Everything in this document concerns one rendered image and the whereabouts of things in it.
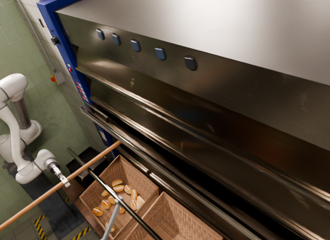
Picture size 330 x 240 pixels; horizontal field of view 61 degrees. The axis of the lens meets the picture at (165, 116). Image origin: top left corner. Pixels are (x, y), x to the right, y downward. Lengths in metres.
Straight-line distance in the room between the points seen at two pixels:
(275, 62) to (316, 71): 0.11
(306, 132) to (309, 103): 0.10
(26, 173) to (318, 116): 1.90
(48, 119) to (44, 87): 0.35
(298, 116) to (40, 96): 2.58
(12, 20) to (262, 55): 2.32
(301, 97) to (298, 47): 0.18
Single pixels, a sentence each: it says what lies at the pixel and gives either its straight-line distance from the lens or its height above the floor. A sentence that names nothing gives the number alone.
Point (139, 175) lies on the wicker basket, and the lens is 2.35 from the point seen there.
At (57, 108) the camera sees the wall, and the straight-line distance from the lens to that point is 3.17.
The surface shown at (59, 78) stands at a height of 1.46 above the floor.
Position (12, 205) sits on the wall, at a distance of 3.56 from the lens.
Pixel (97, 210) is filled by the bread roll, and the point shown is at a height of 0.64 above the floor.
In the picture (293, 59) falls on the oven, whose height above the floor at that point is 2.10.
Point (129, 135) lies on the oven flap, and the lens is 1.79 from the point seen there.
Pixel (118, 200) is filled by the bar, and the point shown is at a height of 1.17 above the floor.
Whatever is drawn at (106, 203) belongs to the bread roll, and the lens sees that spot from 2.51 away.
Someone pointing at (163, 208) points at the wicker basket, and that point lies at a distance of 2.25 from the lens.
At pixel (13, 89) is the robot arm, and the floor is 1.70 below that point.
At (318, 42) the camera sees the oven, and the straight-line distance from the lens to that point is 0.98.
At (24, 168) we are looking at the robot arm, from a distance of 2.24.
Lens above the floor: 2.54
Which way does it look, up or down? 38 degrees down
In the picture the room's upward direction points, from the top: 15 degrees counter-clockwise
